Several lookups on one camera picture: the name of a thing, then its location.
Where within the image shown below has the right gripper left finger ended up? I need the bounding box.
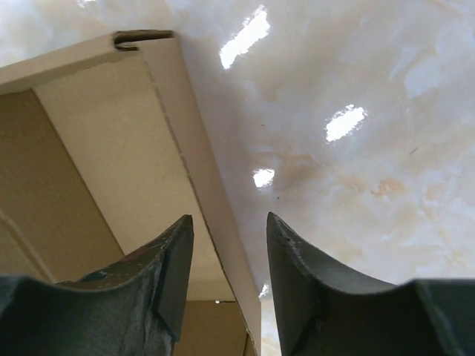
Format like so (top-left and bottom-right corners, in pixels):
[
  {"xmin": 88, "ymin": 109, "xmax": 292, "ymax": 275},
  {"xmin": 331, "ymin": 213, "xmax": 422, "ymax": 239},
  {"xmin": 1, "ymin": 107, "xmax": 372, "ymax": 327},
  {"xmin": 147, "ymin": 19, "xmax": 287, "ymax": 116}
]
[{"xmin": 1, "ymin": 215, "xmax": 194, "ymax": 355}]

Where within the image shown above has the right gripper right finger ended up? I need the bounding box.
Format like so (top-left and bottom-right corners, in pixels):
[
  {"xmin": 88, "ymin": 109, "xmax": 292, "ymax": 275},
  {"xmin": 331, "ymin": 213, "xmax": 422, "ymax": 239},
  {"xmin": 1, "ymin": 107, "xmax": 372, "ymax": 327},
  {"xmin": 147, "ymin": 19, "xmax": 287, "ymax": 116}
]
[{"xmin": 266, "ymin": 214, "xmax": 474, "ymax": 355}]

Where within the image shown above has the brown cardboard box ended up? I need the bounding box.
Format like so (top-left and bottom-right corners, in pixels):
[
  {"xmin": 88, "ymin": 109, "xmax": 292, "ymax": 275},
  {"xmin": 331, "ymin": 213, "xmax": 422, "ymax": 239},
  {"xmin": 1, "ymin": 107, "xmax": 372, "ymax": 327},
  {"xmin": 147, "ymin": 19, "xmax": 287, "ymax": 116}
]
[{"xmin": 1, "ymin": 30, "xmax": 261, "ymax": 355}]

